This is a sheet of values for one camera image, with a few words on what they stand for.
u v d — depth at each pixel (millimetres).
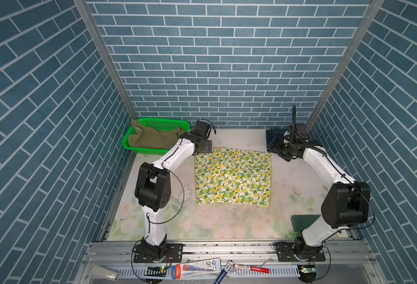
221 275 678
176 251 740
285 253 736
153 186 509
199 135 723
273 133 1146
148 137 1153
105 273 663
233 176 963
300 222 829
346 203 456
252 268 695
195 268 693
